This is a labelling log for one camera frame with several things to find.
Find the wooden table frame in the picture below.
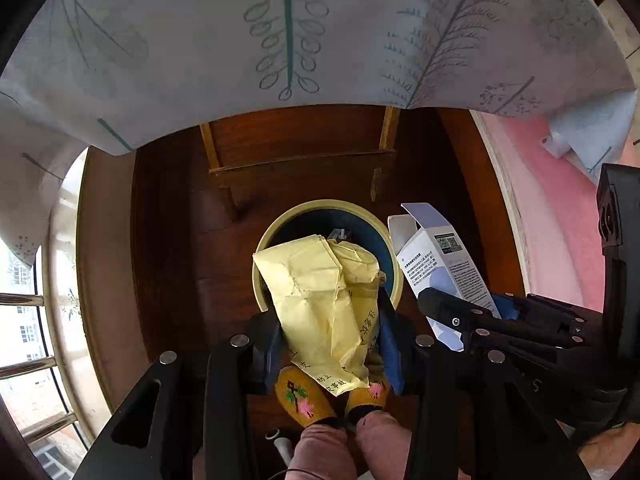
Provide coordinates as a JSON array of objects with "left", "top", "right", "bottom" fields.
[{"left": 200, "top": 105, "right": 401, "bottom": 207}]

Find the bed with pink sheet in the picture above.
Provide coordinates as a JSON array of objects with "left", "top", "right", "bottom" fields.
[{"left": 472, "top": 110, "right": 640, "bottom": 313}]

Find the pale yellow paper envelope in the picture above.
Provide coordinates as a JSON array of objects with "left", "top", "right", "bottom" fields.
[{"left": 252, "top": 234, "right": 386, "bottom": 398}]

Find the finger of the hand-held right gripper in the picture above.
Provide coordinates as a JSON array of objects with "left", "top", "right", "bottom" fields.
[
  {"left": 417, "top": 287, "right": 577, "bottom": 357},
  {"left": 492, "top": 292, "right": 603, "bottom": 337}
]

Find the person's right leg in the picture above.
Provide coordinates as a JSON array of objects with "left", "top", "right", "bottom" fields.
[{"left": 355, "top": 410, "right": 416, "bottom": 480}]

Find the round cream rimmed waste bin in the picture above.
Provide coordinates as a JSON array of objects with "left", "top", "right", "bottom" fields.
[{"left": 252, "top": 200, "right": 405, "bottom": 313}]

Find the metal window railing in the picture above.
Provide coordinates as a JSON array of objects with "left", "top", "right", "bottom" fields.
[{"left": 0, "top": 292, "right": 78, "bottom": 446}]

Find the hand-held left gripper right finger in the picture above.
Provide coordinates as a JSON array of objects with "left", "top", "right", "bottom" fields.
[{"left": 375, "top": 292, "right": 593, "bottom": 480}]

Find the person's leg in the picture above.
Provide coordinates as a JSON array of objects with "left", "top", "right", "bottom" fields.
[
  {"left": 290, "top": 422, "right": 358, "bottom": 480},
  {"left": 355, "top": 410, "right": 416, "bottom": 480}
]

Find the person's left leg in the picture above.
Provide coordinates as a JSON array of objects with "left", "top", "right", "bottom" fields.
[{"left": 290, "top": 422, "right": 358, "bottom": 480}]

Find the white and blue box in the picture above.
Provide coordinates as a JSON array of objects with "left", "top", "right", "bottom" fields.
[{"left": 387, "top": 202, "right": 503, "bottom": 353}]

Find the dark grid window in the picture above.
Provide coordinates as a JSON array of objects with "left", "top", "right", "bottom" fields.
[{"left": 0, "top": 240, "right": 96, "bottom": 480}]

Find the white plastic tube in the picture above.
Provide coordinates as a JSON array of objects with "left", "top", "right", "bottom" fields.
[{"left": 265, "top": 430, "right": 294, "bottom": 462}]

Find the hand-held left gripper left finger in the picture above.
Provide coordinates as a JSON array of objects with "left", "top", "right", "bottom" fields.
[{"left": 72, "top": 310, "right": 288, "bottom": 480}]

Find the tree print light blue tablecloth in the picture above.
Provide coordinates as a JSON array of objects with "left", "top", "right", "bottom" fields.
[{"left": 0, "top": 0, "right": 640, "bottom": 267}]

